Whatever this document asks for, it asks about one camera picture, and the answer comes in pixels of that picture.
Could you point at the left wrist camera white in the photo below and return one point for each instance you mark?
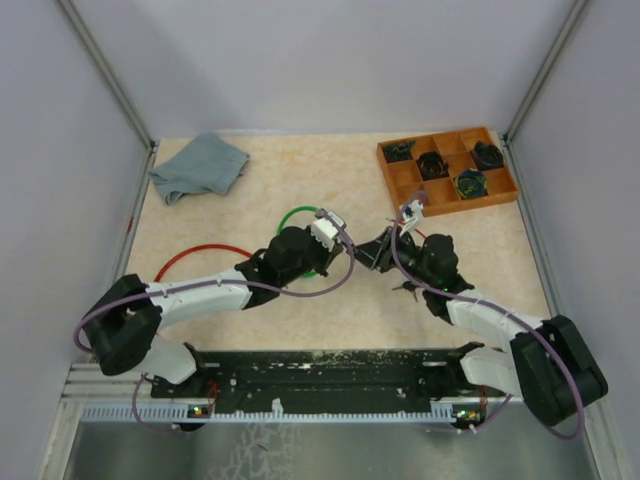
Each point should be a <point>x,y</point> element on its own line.
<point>324,228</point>

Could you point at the red cable padlock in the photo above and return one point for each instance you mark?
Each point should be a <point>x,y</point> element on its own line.
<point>419,232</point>

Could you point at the wooden compartment tray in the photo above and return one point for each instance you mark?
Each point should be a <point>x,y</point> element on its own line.
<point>458,170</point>

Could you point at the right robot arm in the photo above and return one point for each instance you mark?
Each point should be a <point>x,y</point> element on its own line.
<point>546,362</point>

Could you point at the red translucent cable lock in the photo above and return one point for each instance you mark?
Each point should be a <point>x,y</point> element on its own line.
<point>197,261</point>

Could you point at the rolled dark sock in tray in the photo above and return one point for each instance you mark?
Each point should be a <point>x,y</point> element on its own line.
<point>471,184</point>

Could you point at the green cable lock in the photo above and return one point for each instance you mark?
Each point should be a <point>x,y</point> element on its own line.
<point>293,217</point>

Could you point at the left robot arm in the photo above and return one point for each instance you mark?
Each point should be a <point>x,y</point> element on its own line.
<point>123,327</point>

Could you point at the black orange rolled sock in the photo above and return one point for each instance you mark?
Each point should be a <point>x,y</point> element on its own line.
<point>432,166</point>

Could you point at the blue grey folded cloth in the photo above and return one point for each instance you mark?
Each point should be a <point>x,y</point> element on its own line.
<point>207,164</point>

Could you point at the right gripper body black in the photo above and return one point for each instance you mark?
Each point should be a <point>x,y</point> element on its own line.
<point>384,260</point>

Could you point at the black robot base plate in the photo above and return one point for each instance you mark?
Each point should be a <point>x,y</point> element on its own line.
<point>325,381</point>

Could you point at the green black rolled sock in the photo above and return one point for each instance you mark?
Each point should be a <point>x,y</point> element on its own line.
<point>397,152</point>

